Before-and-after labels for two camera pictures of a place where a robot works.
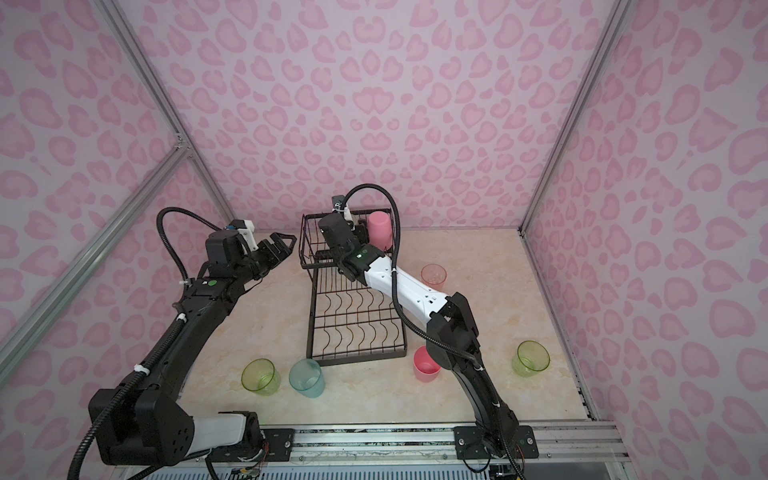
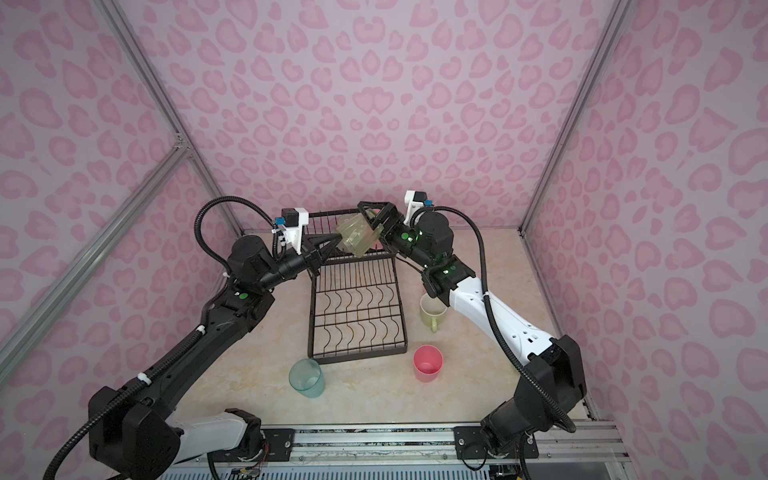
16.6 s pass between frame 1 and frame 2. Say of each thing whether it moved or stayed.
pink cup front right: stayed
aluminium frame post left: stayed
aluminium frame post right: stayed
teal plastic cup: stayed
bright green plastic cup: moved
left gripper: moved
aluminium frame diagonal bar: stayed
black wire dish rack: stayed
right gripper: moved
